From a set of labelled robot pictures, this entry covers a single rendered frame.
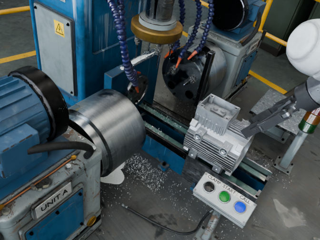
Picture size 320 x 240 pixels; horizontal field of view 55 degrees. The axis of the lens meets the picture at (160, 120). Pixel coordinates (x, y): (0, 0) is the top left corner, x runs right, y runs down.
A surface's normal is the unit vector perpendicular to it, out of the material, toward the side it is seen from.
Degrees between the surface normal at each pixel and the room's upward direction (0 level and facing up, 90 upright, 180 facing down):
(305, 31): 79
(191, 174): 90
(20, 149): 90
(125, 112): 32
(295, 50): 71
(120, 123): 39
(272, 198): 0
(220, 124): 90
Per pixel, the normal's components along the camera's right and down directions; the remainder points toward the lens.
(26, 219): 0.79, 0.47
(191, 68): -0.59, 0.46
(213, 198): -0.12, -0.49
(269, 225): 0.15, -0.75
